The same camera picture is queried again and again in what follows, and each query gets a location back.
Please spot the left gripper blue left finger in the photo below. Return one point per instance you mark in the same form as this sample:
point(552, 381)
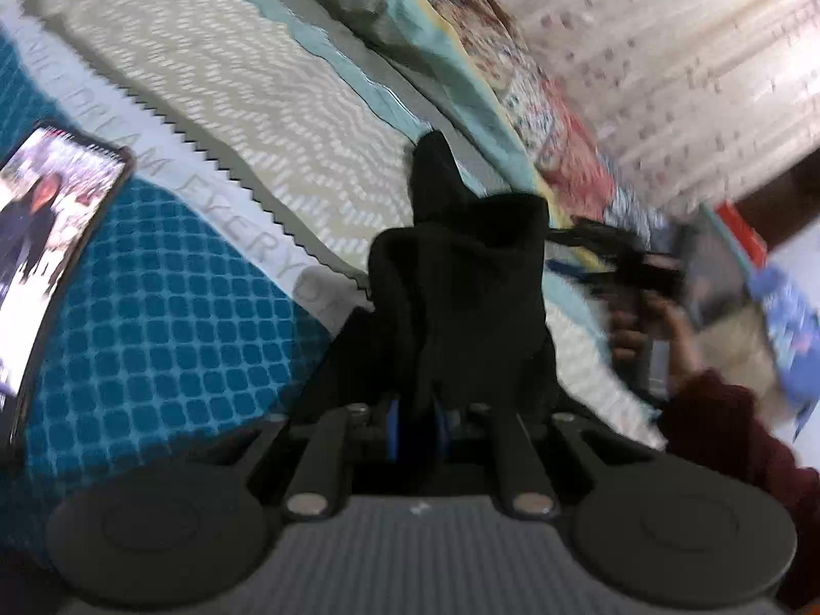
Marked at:
point(392, 431)

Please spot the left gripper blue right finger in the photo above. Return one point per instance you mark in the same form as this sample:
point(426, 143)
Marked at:
point(442, 425)

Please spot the black pants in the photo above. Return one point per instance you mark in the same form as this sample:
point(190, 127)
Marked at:
point(457, 318)

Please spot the dark red sleeve forearm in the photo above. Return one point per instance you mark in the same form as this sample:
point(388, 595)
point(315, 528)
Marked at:
point(713, 423)

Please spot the right hand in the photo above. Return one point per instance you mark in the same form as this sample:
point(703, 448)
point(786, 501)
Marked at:
point(627, 338)

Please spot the red floral patchwork quilt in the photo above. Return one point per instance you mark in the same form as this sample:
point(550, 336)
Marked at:
point(557, 143)

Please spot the stacked storage boxes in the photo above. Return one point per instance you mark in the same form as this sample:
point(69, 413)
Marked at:
point(716, 269)

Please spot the blue patterned cloth cover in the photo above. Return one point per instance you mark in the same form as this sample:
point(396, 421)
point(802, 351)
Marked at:
point(792, 329)

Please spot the floral beige curtain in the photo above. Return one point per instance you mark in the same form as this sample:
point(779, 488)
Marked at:
point(696, 100)

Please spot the patterned teal beige bedspread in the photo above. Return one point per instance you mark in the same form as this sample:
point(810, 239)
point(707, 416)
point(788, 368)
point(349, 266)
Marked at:
point(192, 310)

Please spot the smartphone with lit screen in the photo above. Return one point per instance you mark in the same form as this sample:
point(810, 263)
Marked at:
point(56, 186)

